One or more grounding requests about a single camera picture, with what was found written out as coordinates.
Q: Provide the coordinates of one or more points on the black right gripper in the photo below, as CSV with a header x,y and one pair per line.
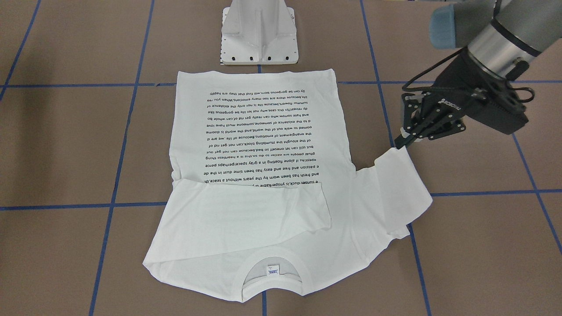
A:
x,y
456,84

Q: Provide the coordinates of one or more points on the white printed t-shirt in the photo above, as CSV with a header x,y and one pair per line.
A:
x,y
265,194

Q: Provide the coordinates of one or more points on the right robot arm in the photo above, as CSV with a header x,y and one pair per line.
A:
x,y
496,40

